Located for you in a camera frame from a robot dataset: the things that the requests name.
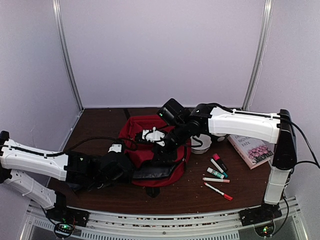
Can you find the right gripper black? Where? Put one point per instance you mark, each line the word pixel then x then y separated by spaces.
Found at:
pixel 164 154

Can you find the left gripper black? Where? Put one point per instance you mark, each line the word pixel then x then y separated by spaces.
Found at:
pixel 127 176

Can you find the red backpack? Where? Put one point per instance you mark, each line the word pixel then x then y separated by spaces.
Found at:
pixel 153 169

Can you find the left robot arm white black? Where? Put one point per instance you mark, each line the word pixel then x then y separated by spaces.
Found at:
pixel 72 167

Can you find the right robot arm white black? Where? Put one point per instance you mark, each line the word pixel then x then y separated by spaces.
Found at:
pixel 215 119

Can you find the white scalloped bowl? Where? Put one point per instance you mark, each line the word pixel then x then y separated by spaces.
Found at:
pixel 200 144

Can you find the dark blue dotted bowl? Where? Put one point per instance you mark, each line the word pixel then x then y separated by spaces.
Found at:
pixel 218 137

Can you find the pink highlighter marker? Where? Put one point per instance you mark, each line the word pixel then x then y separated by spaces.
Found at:
pixel 219 161

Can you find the grey pencil pouch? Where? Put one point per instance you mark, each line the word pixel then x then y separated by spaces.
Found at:
pixel 75 187

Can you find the white green glue stick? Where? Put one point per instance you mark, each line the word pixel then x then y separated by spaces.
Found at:
pixel 215 173

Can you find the white pen pink cap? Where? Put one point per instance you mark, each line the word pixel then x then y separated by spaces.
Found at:
pixel 216 180

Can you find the white black marker teal cap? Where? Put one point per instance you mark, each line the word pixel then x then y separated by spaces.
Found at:
pixel 218 167

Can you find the paperback book with pink flowers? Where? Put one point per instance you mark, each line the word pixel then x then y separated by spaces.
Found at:
pixel 253 151

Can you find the white pen red cap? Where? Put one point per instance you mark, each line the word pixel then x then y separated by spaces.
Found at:
pixel 226 196

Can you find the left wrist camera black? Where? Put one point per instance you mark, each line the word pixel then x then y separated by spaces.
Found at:
pixel 117 148

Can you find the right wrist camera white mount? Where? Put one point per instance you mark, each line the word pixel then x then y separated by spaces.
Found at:
pixel 153 135

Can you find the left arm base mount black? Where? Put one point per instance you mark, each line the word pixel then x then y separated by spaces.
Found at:
pixel 62 213

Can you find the aluminium front rail frame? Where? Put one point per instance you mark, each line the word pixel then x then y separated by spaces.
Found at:
pixel 219 225

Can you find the right aluminium corner post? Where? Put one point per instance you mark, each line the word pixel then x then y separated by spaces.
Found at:
pixel 261 47

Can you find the aluminium corner post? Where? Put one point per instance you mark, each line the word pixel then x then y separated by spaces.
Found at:
pixel 261 47
pixel 65 53

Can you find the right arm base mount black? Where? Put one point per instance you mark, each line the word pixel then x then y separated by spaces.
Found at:
pixel 259 214

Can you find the left aluminium corner post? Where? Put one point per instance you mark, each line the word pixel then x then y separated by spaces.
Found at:
pixel 65 53

